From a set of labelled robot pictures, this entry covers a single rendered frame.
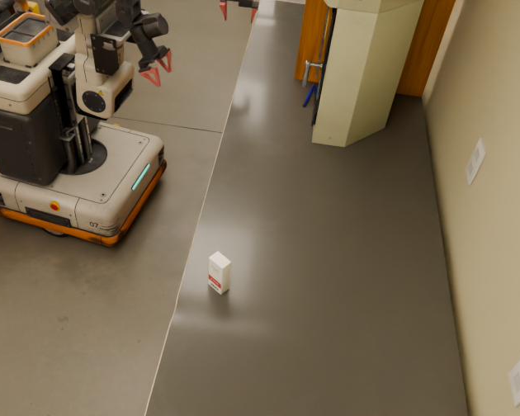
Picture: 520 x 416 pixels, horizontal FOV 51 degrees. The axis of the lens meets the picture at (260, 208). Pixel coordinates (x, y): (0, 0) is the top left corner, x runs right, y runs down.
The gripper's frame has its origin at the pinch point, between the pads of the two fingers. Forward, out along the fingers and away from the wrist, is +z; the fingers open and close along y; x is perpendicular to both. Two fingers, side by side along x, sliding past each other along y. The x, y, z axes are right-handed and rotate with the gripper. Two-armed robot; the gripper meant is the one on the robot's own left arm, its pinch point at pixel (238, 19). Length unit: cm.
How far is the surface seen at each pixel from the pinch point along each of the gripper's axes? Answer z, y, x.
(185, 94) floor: 109, -45, 106
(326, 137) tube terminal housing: 14, 36, -46
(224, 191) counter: 17, 7, -74
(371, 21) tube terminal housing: -27, 42, -46
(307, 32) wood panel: -2.7, 25.9, -9.0
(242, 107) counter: 16.9, 6.5, -31.6
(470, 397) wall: 23, 74, -127
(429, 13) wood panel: -15, 66, -9
